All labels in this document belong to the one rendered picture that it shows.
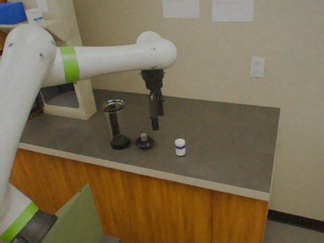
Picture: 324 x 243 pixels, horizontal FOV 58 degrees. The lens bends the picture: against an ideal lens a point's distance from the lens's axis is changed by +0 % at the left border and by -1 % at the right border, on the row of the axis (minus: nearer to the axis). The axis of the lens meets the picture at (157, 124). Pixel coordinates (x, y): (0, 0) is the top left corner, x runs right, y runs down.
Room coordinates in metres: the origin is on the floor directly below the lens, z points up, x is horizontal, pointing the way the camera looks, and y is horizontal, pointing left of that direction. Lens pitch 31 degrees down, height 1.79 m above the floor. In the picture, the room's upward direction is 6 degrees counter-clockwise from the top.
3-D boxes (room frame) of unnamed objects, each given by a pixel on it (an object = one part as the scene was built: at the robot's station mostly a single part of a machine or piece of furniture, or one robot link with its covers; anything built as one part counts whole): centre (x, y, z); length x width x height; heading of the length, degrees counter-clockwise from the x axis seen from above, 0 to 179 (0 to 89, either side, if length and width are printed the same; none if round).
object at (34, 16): (1.51, 0.54, 1.54); 0.05 x 0.05 x 0.06; 50
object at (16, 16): (1.57, 0.67, 1.56); 0.10 x 0.10 x 0.09; 65
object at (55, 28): (1.53, 0.58, 1.46); 0.32 x 0.11 x 0.10; 65
